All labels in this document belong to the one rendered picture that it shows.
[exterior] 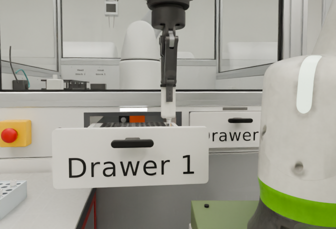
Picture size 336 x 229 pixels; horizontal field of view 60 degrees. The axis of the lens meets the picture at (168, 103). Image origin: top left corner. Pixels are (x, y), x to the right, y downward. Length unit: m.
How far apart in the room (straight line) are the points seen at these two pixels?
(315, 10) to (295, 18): 3.72
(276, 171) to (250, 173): 0.62
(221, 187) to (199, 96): 0.30
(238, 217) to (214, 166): 0.46
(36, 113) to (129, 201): 0.38
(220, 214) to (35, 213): 0.36
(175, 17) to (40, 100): 0.48
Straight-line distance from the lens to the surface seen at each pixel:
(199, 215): 0.49
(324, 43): 0.53
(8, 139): 0.88
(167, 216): 0.97
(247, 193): 1.01
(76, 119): 0.90
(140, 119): 1.25
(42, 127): 0.93
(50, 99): 0.92
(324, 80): 0.34
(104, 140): 0.55
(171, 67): 0.61
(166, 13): 0.63
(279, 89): 0.36
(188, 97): 0.89
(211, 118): 0.90
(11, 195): 0.68
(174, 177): 0.57
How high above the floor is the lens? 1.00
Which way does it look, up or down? 3 degrees down
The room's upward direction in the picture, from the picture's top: straight up
